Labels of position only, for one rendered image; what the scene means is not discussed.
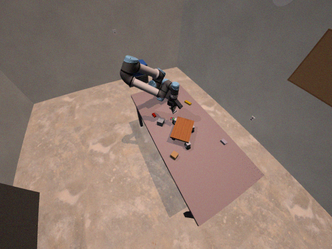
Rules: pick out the wheeled dolly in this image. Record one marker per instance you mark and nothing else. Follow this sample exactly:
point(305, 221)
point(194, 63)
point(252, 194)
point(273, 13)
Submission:
point(182, 130)

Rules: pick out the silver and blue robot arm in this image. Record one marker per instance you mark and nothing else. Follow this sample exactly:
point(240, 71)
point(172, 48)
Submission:
point(158, 86)

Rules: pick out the small brown box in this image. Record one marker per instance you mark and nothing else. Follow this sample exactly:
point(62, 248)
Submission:
point(174, 155)

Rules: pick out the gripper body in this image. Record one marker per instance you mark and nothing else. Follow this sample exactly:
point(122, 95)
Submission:
point(170, 102)

